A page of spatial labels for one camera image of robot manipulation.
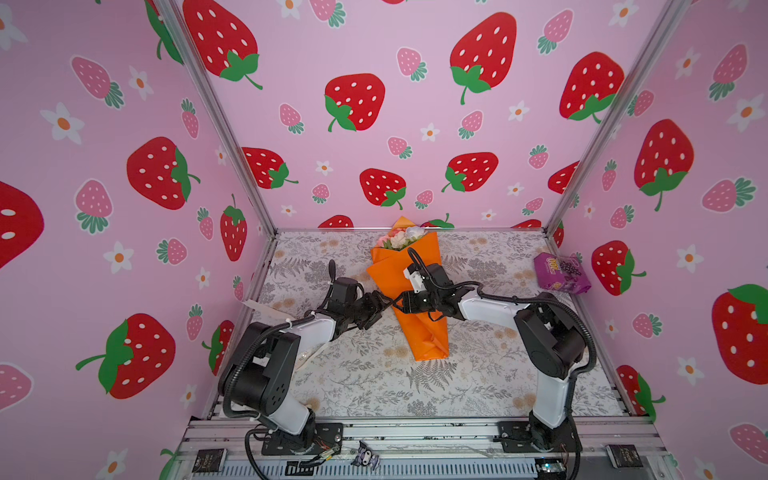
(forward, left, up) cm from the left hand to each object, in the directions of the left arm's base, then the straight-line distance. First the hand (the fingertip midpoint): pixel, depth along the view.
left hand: (390, 305), depth 90 cm
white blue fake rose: (+30, -8, +2) cm, 31 cm away
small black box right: (-37, -57, -6) cm, 69 cm away
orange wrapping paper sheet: (+27, -4, -3) cm, 27 cm away
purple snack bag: (+15, -59, -2) cm, 61 cm away
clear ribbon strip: (-20, +15, +22) cm, 33 cm away
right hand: (+2, -2, -1) cm, 3 cm away
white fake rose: (+30, -2, -2) cm, 30 cm away
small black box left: (-39, +43, -7) cm, 58 cm away
